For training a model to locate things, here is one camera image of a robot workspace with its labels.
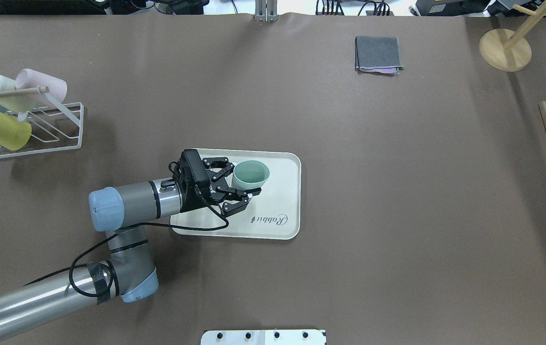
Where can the pink cup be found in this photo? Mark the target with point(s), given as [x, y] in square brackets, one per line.
[29, 78]

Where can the cream white cup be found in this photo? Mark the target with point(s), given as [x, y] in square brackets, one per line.
[16, 104]

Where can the aluminium frame post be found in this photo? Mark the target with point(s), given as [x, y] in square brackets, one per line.
[266, 11]

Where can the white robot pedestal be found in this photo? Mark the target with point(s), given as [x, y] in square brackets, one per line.
[309, 336]

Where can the wooden mug tree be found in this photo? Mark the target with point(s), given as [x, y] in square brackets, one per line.
[508, 50]

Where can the yellow cup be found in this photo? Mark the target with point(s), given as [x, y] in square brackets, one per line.
[14, 135]

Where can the green cup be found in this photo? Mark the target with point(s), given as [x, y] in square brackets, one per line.
[250, 174]

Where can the white wire cup rack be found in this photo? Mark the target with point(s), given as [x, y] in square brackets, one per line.
[53, 128]

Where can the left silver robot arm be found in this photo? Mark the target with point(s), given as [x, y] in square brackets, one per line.
[122, 213]

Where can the grey folded cloth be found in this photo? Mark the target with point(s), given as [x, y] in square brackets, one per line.
[377, 54]

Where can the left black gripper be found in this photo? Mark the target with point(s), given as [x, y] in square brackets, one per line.
[216, 188]

